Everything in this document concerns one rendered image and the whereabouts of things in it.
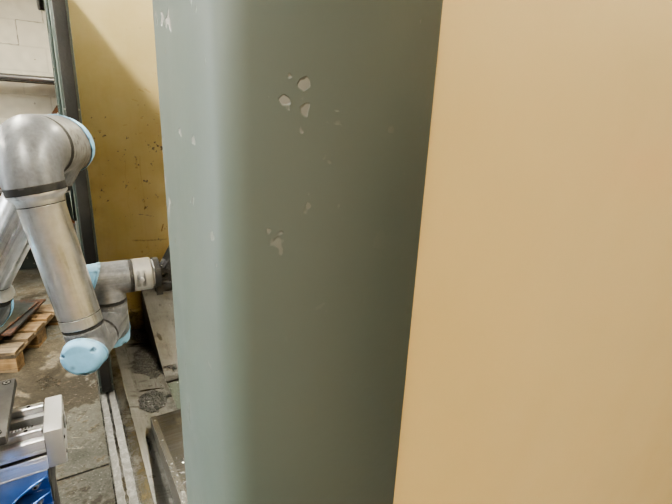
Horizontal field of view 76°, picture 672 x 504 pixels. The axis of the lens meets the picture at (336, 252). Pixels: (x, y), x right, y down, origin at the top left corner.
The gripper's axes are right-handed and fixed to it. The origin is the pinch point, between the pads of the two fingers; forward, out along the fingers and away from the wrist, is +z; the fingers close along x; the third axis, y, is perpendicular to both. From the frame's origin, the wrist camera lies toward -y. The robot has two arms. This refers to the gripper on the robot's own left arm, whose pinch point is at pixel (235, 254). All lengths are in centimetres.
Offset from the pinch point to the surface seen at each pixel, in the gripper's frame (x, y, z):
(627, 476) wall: 97, -19, -17
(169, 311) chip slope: -90, 52, -1
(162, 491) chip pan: 1, 64, -22
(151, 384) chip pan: -55, 65, -16
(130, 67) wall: -107, -53, -6
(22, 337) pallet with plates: -235, 116, -72
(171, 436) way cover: -13, 59, -17
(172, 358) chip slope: -66, 63, -5
